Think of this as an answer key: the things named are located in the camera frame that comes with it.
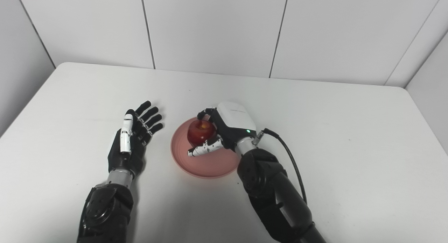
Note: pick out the red apple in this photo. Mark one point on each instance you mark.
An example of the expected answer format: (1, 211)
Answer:
(201, 133)

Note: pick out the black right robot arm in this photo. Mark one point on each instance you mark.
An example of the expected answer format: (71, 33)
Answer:
(273, 194)

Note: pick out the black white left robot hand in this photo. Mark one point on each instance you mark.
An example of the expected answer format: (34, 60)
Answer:
(134, 155)

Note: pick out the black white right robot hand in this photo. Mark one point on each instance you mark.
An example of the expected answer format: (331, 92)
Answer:
(234, 120)

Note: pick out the pink round plate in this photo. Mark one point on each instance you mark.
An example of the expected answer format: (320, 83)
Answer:
(210, 166)

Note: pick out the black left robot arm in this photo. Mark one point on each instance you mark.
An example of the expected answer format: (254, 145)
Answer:
(105, 211)

